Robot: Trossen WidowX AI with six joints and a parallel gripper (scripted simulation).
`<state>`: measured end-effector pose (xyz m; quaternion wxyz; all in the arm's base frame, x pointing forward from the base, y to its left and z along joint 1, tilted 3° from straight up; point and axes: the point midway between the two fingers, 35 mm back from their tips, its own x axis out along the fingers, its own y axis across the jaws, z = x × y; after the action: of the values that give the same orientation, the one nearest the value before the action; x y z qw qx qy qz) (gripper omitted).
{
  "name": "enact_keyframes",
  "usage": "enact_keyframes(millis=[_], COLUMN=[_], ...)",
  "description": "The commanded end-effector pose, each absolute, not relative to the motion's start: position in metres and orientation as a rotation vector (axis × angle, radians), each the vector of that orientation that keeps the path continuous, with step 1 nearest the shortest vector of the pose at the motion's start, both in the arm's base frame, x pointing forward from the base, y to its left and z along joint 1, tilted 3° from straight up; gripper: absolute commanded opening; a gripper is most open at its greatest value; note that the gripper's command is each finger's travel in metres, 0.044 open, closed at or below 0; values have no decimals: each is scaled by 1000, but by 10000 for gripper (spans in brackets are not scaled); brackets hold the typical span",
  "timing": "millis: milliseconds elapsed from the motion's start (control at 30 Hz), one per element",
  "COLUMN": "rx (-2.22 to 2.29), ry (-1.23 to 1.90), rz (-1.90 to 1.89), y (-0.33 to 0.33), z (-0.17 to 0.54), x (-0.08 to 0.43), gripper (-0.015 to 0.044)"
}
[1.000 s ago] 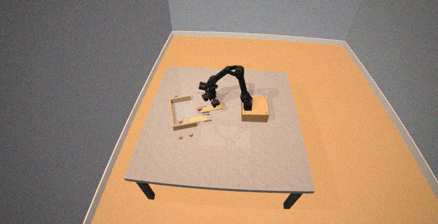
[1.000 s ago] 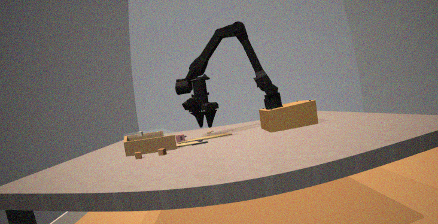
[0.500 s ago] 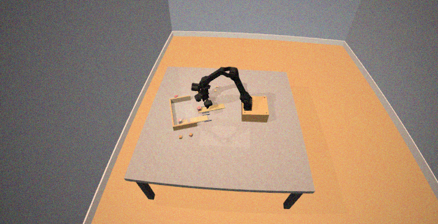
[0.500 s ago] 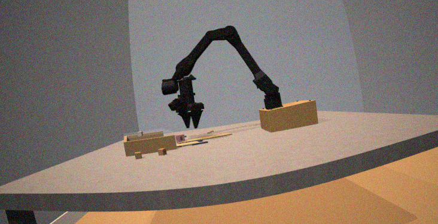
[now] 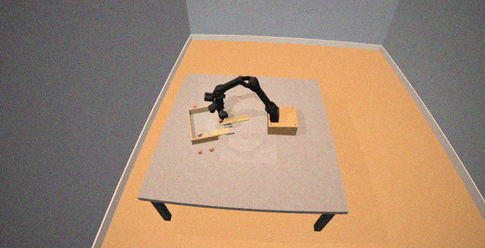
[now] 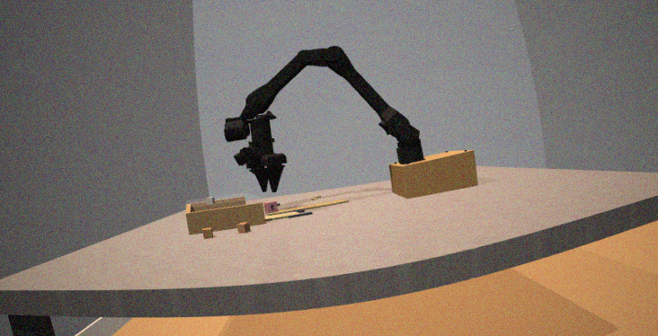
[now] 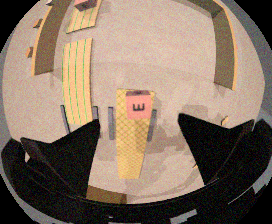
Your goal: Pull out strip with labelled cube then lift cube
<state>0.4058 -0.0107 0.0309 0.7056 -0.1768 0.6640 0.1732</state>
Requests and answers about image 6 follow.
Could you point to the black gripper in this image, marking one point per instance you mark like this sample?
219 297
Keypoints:
267 158

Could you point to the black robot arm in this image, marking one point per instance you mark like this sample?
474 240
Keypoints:
257 102

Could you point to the pink labelled cube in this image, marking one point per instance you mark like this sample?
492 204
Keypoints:
270 207

